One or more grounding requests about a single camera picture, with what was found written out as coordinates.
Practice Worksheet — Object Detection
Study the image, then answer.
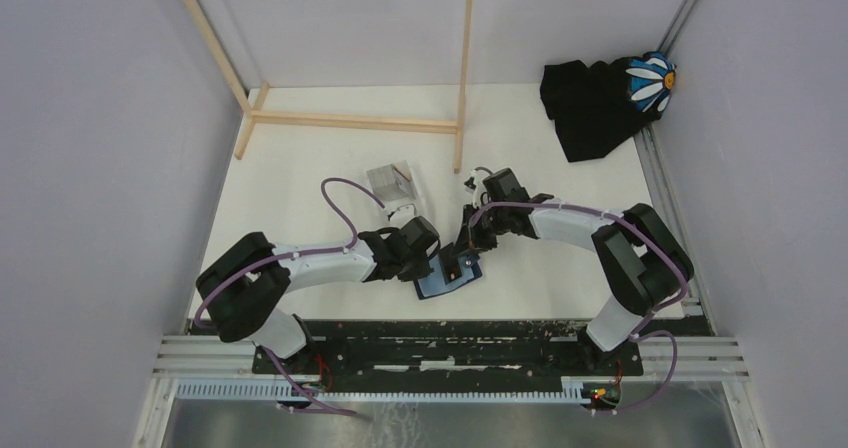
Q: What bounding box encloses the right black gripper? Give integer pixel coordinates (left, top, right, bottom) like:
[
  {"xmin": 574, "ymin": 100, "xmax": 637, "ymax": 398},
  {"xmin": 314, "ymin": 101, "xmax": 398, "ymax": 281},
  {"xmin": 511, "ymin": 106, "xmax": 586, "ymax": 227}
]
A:
[{"xmin": 451, "ymin": 203, "xmax": 509, "ymax": 259}]

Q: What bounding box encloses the blue leather card holder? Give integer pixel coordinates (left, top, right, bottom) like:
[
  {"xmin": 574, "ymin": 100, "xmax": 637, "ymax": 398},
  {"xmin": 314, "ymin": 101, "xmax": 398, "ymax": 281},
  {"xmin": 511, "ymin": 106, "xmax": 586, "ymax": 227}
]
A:
[{"xmin": 414, "ymin": 244, "xmax": 482, "ymax": 300}]

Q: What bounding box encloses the silver credit card stack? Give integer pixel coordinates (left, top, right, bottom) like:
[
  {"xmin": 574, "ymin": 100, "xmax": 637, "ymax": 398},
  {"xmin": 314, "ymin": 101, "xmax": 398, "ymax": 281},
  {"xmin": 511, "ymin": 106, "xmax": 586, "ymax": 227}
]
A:
[{"xmin": 366, "ymin": 163, "xmax": 409, "ymax": 203}]

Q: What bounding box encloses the clear plastic card box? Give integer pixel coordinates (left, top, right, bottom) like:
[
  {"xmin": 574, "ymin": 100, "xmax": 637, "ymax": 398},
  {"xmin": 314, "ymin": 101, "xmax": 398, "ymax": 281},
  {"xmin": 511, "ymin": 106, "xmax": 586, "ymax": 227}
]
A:
[{"xmin": 387, "ymin": 160, "xmax": 430, "ymax": 218}]

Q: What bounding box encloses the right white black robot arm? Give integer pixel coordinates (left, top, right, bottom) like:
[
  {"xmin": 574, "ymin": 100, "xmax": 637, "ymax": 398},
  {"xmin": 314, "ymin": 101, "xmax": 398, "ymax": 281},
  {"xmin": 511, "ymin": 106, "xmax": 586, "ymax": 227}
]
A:
[{"xmin": 453, "ymin": 168, "xmax": 694, "ymax": 376}]

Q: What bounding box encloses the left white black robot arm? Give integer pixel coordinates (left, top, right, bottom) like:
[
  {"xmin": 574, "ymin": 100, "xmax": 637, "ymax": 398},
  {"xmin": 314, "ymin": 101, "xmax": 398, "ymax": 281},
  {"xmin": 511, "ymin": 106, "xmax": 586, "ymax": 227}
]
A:
[{"xmin": 194, "ymin": 216, "xmax": 439, "ymax": 375}]

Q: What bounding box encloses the black cloth with daisy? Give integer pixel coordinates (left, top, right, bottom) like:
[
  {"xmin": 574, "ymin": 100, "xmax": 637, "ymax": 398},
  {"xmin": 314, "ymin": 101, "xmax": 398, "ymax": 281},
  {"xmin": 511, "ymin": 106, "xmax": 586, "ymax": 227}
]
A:
[{"xmin": 539, "ymin": 51, "xmax": 677, "ymax": 163}]

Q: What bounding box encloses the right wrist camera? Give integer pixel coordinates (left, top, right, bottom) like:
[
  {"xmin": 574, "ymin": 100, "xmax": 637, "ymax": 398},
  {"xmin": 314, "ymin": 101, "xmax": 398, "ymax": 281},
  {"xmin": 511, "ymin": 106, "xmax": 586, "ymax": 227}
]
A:
[{"xmin": 463, "ymin": 170, "xmax": 491, "ymax": 193}]

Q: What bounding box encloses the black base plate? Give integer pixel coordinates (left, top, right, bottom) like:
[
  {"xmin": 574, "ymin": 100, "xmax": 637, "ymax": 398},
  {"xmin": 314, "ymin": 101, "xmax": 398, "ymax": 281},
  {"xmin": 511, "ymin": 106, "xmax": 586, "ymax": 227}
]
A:
[{"xmin": 185, "ymin": 317, "xmax": 717, "ymax": 395}]

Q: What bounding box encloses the white slotted cable duct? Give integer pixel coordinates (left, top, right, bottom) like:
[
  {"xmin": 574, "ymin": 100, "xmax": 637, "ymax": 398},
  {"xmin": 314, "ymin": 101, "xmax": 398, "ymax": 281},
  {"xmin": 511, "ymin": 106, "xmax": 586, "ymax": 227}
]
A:
[{"xmin": 175, "ymin": 378, "xmax": 593, "ymax": 406}]

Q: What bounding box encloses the wooden frame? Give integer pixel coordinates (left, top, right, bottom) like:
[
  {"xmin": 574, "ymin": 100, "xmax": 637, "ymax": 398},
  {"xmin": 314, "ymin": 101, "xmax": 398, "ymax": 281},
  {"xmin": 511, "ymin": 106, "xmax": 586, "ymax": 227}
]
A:
[{"xmin": 181, "ymin": 0, "xmax": 474, "ymax": 174}]

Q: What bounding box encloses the aluminium rail frame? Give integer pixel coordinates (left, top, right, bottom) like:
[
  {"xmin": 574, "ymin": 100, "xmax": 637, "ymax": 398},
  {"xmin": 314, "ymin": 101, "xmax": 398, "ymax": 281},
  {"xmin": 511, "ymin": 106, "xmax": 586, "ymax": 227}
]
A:
[{"xmin": 135, "ymin": 0, "xmax": 763, "ymax": 447}]

